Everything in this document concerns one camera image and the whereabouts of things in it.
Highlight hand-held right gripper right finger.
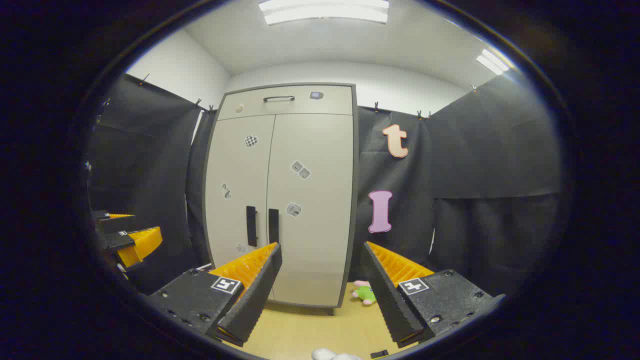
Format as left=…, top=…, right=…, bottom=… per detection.
left=360, top=241, right=506, bottom=349

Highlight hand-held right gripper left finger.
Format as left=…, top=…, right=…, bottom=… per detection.
left=142, top=242, right=283, bottom=347

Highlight shoe cabinet door square stickers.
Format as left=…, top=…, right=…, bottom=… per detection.
left=266, top=113, right=356, bottom=307

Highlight grey double-door shoe cabinet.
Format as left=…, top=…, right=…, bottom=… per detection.
left=202, top=82, right=360, bottom=308

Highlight shoe cabinet door checkered sticker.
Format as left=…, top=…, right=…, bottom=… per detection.
left=205, top=114, right=276, bottom=301

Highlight grey cabinet drawer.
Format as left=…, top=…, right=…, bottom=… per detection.
left=217, top=85, right=354, bottom=121

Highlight green pink plush toy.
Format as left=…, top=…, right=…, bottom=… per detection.
left=351, top=280, right=377, bottom=306

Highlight black backdrop cloth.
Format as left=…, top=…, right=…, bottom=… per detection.
left=86, top=70, right=565, bottom=297

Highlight narrow ceiling light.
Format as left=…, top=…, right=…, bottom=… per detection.
left=476, top=48, right=510, bottom=76

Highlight wide ceiling light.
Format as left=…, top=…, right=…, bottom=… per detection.
left=258, top=0, right=390, bottom=26

